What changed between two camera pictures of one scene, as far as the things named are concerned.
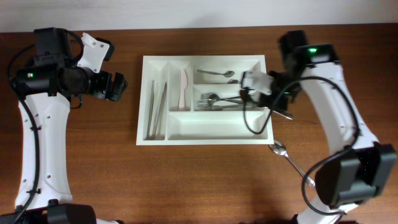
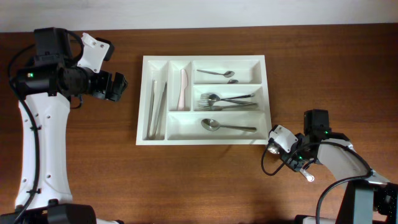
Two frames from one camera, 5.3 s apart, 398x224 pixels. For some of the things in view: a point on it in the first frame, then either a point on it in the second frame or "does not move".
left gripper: x=103 y=89 does not move
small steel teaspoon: x=232 y=81 does not move
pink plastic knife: x=184 y=84 does not move
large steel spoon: x=285 y=114 -> x=211 y=124
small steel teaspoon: x=227 y=74 does not move
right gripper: x=281 y=103 -> x=296 y=163
